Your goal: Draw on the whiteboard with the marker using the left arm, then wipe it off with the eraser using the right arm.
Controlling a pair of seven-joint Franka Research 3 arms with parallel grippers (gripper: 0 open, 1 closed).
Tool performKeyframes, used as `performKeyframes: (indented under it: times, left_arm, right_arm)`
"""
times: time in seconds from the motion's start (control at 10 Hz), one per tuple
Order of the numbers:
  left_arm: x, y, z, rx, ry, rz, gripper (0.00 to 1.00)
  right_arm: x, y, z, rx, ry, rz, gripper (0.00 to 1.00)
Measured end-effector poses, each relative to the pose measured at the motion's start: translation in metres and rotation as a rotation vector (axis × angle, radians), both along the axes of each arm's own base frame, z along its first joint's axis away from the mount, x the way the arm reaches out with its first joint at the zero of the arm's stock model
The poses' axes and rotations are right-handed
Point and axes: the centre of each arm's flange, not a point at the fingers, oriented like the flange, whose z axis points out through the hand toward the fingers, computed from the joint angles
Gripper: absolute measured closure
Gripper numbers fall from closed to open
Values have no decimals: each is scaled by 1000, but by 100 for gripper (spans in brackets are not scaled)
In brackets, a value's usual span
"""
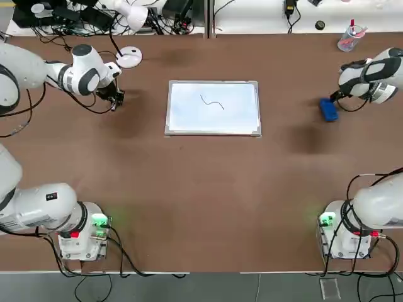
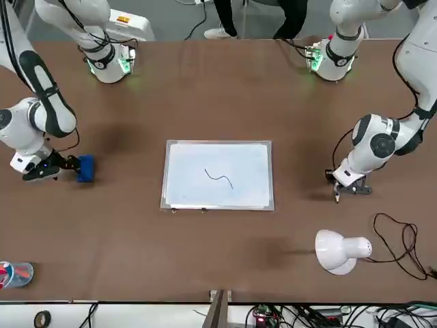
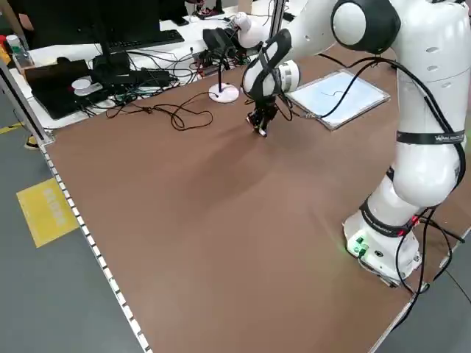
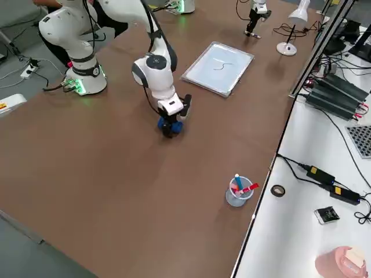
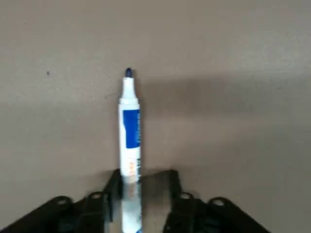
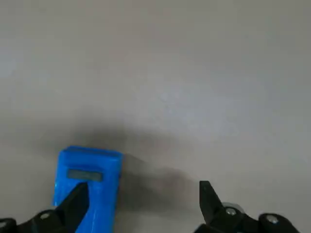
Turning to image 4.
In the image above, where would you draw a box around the blue pen with white cap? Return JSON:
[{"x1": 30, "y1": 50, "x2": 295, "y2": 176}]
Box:
[{"x1": 234, "y1": 173, "x2": 245, "y2": 192}]

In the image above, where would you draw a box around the black power adapter brick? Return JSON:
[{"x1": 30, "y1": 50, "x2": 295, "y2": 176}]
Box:
[
  {"x1": 306, "y1": 165, "x2": 336, "y2": 185},
  {"x1": 330, "y1": 185, "x2": 360, "y2": 206}
]

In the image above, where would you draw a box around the silver framed whiteboard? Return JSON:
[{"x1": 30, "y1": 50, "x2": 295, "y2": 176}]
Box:
[{"x1": 180, "y1": 41, "x2": 255, "y2": 100}]

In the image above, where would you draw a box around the small black circuit board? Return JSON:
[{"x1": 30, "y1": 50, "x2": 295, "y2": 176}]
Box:
[{"x1": 314, "y1": 206, "x2": 340, "y2": 225}]

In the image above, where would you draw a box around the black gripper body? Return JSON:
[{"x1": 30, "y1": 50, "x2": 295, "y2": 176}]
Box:
[
  {"x1": 249, "y1": 8, "x2": 272, "y2": 24},
  {"x1": 158, "y1": 94, "x2": 192, "y2": 123}
]

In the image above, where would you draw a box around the red marker pen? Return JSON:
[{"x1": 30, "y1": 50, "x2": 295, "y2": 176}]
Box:
[{"x1": 236, "y1": 182, "x2": 259, "y2": 195}]

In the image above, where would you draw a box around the white desk lamp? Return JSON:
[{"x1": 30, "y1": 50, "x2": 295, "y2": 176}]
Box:
[{"x1": 275, "y1": 0, "x2": 311, "y2": 56}]

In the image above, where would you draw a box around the clear plastic pen cup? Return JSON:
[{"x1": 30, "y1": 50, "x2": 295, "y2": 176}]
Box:
[{"x1": 225, "y1": 177, "x2": 254, "y2": 207}]

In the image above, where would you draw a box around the white floor power strip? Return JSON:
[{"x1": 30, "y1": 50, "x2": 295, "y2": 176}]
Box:
[{"x1": 20, "y1": 59, "x2": 41, "y2": 79}]

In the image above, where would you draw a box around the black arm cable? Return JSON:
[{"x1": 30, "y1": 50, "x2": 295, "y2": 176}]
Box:
[{"x1": 140, "y1": 0, "x2": 163, "y2": 53}]

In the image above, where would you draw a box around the black tape roll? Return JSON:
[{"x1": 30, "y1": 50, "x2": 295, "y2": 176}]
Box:
[{"x1": 271, "y1": 184, "x2": 286, "y2": 198}]

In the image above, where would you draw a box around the blue whiteboard eraser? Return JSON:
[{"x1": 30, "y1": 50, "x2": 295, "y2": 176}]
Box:
[{"x1": 157, "y1": 115, "x2": 185, "y2": 136}]

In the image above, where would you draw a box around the pink round container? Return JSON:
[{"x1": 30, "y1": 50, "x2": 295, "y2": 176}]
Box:
[{"x1": 315, "y1": 246, "x2": 371, "y2": 278}]

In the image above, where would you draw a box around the black lamp cable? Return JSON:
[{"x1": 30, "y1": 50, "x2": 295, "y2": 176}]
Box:
[{"x1": 272, "y1": 20, "x2": 323, "y2": 38}]

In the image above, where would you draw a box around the checkered calibration board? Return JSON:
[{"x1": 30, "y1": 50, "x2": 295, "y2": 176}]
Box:
[{"x1": 345, "y1": 125, "x2": 371, "y2": 159}]

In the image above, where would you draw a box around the aluminium frame post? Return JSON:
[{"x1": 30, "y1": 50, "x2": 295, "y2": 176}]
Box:
[{"x1": 288, "y1": 0, "x2": 357, "y2": 99}]

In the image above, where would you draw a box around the long dark power supply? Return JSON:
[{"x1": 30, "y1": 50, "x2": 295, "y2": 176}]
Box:
[
  {"x1": 317, "y1": 74, "x2": 371, "y2": 102},
  {"x1": 305, "y1": 86, "x2": 365, "y2": 121}
]

